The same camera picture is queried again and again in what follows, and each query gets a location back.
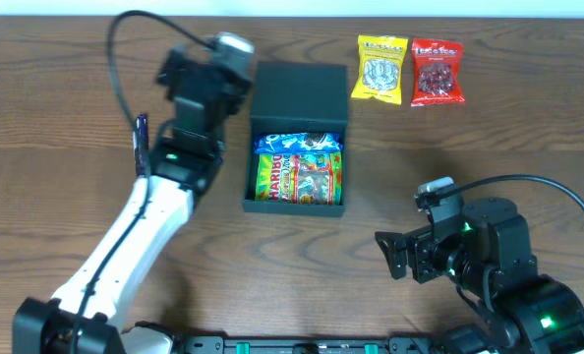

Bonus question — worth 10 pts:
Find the dark blue candy bar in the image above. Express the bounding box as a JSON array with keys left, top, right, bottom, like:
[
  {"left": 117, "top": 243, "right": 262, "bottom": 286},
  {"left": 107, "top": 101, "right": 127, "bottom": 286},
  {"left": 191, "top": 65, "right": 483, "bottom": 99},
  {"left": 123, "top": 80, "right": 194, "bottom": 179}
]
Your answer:
[{"left": 133, "top": 112, "right": 148, "bottom": 177}]

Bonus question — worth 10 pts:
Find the yellow snack bag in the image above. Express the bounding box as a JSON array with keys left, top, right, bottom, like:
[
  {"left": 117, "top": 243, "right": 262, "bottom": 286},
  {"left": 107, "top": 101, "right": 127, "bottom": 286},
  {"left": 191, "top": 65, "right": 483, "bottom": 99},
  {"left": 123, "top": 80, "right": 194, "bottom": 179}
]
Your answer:
[{"left": 351, "top": 34, "right": 409, "bottom": 105}]

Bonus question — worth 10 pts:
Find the black mounting rail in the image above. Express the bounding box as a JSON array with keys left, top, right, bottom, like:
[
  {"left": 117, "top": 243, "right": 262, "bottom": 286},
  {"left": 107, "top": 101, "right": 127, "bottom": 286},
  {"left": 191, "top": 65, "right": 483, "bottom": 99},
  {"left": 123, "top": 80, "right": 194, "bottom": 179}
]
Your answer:
[{"left": 134, "top": 335, "right": 450, "bottom": 354}]

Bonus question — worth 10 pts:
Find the blue Oreo cookie pack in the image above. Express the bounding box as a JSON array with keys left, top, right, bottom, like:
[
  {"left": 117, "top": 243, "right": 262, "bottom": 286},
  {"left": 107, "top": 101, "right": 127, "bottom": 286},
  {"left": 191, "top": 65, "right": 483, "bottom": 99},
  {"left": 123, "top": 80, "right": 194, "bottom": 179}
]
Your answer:
[{"left": 254, "top": 133, "right": 343, "bottom": 154}]

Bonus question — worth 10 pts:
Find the dark green open box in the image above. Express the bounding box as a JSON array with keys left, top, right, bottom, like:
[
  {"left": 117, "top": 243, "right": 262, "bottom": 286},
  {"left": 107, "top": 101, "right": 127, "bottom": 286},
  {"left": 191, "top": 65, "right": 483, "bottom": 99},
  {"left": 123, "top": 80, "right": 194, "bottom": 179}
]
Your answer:
[{"left": 242, "top": 62, "right": 349, "bottom": 217}]

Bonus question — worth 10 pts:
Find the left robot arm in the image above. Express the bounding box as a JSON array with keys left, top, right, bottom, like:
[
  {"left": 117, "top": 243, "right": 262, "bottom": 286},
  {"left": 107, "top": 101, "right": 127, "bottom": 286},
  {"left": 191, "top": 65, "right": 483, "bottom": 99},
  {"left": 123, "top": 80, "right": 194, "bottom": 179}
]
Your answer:
[{"left": 12, "top": 38, "right": 254, "bottom": 353}]

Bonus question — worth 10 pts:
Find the Haribo gummy worms bag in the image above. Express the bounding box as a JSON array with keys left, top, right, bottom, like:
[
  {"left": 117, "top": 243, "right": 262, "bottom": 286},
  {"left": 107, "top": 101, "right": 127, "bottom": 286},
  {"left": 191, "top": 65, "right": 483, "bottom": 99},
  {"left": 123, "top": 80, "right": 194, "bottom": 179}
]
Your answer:
[{"left": 255, "top": 152, "right": 343, "bottom": 206}]

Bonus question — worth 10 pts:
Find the red snack bag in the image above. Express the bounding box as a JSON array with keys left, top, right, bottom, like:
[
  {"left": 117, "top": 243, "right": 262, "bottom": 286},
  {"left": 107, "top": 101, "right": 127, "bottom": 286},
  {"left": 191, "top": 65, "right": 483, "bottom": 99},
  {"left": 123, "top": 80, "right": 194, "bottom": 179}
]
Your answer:
[{"left": 411, "top": 38, "right": 465, "bottom": 106}]

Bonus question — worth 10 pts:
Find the right black cable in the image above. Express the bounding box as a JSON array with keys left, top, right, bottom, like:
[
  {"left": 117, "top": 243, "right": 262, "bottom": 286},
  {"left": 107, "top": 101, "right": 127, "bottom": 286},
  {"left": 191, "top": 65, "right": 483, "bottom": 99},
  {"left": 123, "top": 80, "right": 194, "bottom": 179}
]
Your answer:
[{"left": 422, "top": 173, "right": 584, "bottom": 354}]

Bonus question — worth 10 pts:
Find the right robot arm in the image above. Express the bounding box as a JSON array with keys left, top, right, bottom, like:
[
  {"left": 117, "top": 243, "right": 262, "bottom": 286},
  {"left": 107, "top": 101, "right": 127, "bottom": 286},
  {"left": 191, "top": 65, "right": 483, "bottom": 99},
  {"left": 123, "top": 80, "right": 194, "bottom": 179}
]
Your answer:
[{"left": 375, "top": 196, "right": 584, "bottom": 353}]

